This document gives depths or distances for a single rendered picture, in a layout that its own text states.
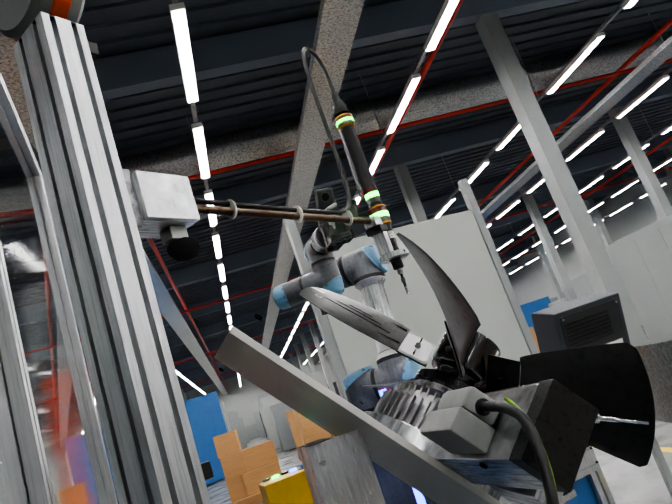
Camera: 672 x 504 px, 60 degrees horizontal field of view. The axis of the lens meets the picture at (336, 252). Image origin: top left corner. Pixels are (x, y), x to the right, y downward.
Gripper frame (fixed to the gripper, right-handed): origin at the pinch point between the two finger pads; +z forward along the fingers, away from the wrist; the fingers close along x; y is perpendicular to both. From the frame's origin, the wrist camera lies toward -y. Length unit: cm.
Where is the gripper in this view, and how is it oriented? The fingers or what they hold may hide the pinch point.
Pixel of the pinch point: (343, 202)
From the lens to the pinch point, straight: 151.2
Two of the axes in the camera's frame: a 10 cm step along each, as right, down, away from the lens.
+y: 3.2, 9.2, -2.3
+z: 2.7, -3.2, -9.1
